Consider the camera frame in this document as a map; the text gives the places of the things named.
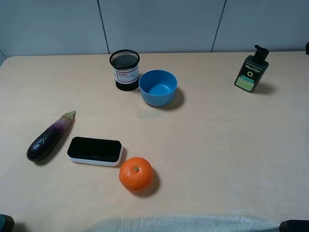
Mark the orange mandarin fruit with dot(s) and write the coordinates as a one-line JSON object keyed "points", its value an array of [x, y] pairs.
{"points": [[136, 174]]}

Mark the black white board eraser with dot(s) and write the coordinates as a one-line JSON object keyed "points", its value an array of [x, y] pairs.
{"points": [[95, 151]]}

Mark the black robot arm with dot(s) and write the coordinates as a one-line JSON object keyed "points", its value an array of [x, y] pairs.
{"points": [[307, 48]]}

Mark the dark object bottom right corner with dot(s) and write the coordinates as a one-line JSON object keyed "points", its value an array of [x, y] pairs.
{"points": [[294, 226]]}

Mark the dark object corner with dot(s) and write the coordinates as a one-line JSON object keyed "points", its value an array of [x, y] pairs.
{"points": [[6, 223], [294, 226]]}

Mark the dark object bottom left corner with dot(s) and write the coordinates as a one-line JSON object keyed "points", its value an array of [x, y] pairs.
{"points": [[6, 223]]}

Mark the blue plastic bowl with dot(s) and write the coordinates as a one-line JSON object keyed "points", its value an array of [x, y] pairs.
{"points": [[158, 87]]}

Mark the black mesh pen holder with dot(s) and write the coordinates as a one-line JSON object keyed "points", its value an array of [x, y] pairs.
{"points": [[125, 65]]}

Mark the grey cloth at bottom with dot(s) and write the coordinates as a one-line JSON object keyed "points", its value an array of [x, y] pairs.
{"points": [[184, 223]]}

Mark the dark pump lotion bottle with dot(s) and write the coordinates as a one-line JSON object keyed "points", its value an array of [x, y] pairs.
{"points": [[252, 70]]}

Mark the purple eggplant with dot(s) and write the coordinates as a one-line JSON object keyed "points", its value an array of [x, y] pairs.
{"points": [[46, 142]]}

